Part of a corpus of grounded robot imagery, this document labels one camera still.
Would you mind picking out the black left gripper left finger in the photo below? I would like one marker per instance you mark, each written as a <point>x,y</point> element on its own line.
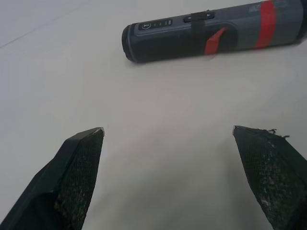
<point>69,182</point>

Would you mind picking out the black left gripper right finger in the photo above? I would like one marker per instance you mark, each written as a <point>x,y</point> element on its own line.
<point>275,177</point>

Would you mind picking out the dark grey electric screwdriver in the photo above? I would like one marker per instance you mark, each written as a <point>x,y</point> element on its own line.
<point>211,31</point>

